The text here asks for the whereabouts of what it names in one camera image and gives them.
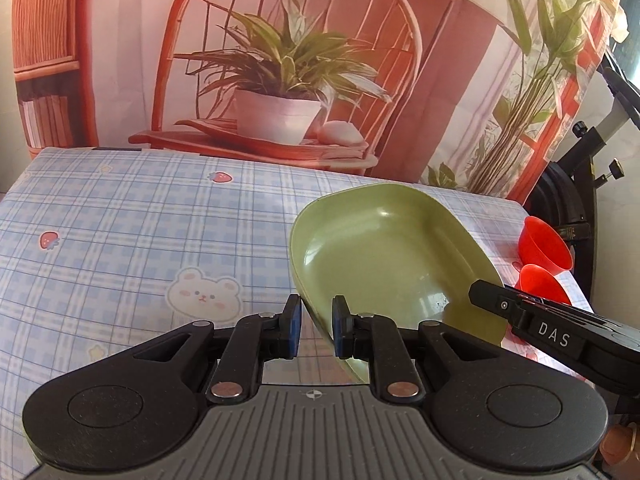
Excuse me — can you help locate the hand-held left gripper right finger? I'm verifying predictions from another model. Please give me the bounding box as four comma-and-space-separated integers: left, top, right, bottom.
331, 295, 482, 404

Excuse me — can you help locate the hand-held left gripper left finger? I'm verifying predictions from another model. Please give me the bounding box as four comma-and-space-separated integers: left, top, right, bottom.
132, 294, 304, 404

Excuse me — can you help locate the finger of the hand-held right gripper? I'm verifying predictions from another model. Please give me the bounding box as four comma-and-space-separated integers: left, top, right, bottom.
468, 280, 532, 337

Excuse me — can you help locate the green oval plate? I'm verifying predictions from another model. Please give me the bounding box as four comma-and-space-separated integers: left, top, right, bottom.
289, 183, 506, 386

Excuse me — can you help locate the person's right hand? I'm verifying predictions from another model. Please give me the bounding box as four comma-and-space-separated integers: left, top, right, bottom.
599, 422, 640, 467

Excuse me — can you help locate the red plastic bowl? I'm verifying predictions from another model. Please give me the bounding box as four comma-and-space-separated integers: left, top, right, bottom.
514, 264, 572, 307
517, 216, 574, 277

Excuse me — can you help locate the black exercise bike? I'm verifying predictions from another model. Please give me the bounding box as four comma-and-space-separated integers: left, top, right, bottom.
527, 50, 640, 313

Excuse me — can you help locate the blue plaid tablecloth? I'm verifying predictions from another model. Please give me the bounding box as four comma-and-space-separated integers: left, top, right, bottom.
0, 146, 597, 467

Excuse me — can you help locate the printed chair and plant backdrop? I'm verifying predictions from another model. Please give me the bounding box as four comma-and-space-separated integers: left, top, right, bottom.
10, 0, 632, 207

